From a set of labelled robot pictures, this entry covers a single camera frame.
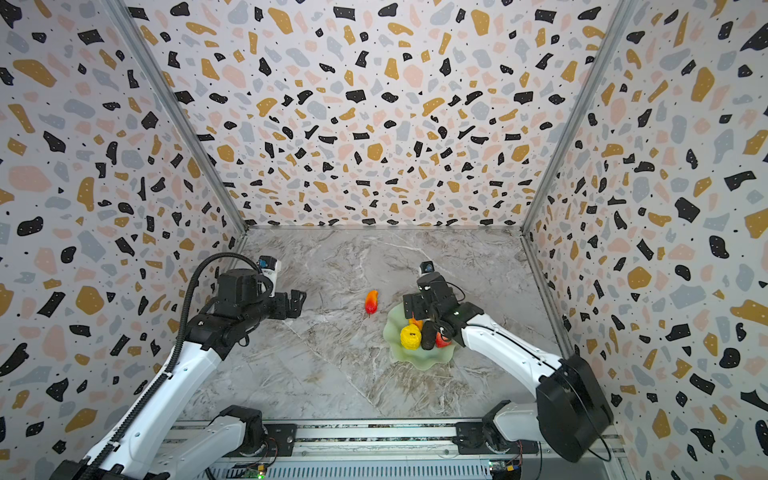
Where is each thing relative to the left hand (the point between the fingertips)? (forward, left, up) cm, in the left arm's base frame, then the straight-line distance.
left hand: (288, 288), depth 77 cm
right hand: (+3, -33, -7) cm, 34 cm away
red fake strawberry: (-7, -41, -18) cm, 45 cm away
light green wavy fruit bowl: (-11, -34, -22) cm, 42 cm away
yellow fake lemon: (-7, -32, -16) cm, 36 cm away
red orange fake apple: (-1, -35, -18) cm, 39 cm away
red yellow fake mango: (+7, -20, -20) cm, 29 cm away
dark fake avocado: (-5, -37, -18) cm, 41 cm away
